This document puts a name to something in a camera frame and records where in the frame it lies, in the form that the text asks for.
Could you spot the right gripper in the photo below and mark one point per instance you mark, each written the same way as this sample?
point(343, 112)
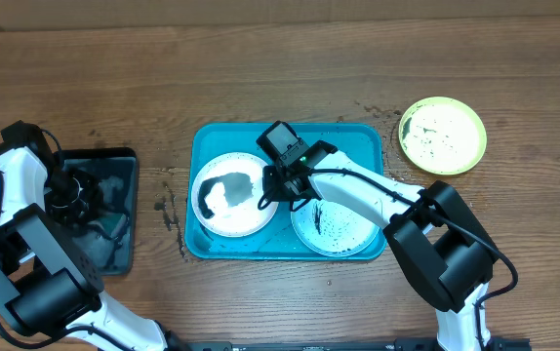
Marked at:
point(276, 186)

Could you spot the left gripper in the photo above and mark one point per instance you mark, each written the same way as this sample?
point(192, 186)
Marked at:
point(91, 198)

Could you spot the green scrubbing sponge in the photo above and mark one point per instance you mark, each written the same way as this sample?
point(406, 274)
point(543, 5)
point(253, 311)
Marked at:
point(113, 226)

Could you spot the white plate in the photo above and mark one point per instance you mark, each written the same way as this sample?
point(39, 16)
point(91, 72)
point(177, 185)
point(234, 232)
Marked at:
point(225, 195)

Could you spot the light blue plate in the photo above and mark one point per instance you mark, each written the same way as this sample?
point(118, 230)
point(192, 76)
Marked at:
point(335, 232)

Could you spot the yellow-green plate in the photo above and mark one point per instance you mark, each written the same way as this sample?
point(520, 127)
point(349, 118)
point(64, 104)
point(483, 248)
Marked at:
point(442, 136)

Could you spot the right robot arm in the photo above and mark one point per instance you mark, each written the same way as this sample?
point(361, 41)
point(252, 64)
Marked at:
point(444, 252)

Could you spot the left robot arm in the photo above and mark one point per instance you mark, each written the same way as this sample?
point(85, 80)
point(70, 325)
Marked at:
point(49, 288)

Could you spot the black water tray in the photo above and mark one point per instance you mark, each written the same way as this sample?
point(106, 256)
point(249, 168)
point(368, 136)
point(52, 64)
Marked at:
point(117, 170)

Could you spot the teal plastic tray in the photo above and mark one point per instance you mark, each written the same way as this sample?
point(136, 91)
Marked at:
point(278, 240)

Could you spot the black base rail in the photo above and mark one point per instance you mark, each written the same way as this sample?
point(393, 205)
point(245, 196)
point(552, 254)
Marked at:
point(399, 344)

